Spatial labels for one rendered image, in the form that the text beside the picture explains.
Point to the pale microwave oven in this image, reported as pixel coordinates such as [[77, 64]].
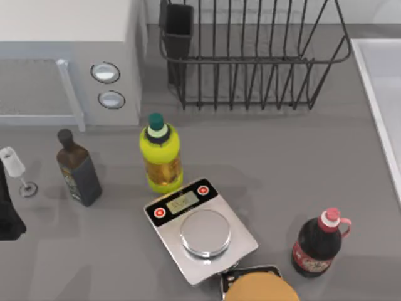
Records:
[[47, 37]]

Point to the large microwave knob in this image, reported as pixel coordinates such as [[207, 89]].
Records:
[[105, 72]]

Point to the silver kitchen scale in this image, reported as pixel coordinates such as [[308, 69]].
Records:
[[200, 232]]

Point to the round brown bread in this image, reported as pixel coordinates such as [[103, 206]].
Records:
[[261, 287]]

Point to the yellow-green bottle with green cap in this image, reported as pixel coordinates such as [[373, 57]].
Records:
[[161, 156]]

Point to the black cutlery holder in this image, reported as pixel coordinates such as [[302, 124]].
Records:
[[178, 31]]

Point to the black framed tray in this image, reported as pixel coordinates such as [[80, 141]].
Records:
[[232, 277]]

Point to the dark square bottle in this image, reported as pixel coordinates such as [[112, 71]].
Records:
[[78, 172]]

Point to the wine glass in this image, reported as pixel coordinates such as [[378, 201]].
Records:
[[14, 166]]

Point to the small microwave knob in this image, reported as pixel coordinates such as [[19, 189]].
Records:
[[111, 99]]

